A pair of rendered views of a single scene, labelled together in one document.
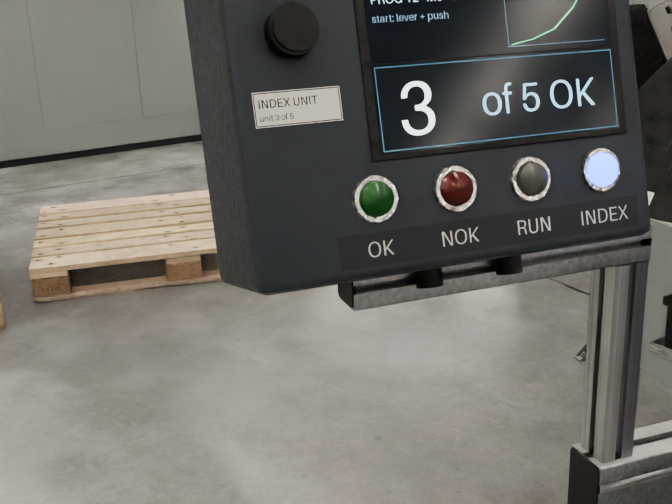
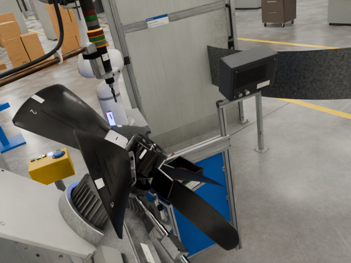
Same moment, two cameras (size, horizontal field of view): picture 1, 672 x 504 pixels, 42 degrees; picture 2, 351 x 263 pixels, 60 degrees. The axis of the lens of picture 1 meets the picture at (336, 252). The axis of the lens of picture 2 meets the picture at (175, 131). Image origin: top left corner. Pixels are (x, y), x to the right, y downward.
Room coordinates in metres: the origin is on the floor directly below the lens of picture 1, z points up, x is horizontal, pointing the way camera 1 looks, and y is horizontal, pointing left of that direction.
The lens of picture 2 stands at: (1.97, -0.41, 1.67)
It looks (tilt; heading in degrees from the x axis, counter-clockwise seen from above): 28 degrees down; 182
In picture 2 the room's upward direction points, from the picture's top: 12 degrees counter-clockwise
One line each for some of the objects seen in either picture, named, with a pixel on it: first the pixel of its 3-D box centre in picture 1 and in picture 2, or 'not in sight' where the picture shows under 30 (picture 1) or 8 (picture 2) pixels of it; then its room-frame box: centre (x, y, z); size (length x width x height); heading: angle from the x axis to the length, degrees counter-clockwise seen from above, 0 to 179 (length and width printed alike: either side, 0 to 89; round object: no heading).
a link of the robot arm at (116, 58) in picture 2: not in sight; (108, 73); (0.42, -0.74, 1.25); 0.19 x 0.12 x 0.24; 99
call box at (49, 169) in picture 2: not in sight; (52, 168); (0.89, -0.99, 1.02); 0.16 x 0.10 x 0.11; 109
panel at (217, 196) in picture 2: not in sight; (164, 225); (0.76, -0.62, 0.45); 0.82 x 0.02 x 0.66; 109
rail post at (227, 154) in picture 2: not in sight; (232, 202); (0.62, -0.21, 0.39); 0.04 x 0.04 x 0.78; 19
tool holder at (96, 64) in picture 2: not in sight; (100, 59); (1.14, -0.60, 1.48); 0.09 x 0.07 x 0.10; 144
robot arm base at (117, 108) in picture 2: not in sight; (114, 111); (0.43, -0.78, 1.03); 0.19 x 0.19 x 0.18
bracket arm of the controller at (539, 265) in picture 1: (500, 258); (237, 97); (0.58, -0.12, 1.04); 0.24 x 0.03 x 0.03; 109
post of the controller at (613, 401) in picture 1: (614, 340); (222, 118); (0.62, -0.21, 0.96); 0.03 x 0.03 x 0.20; 19
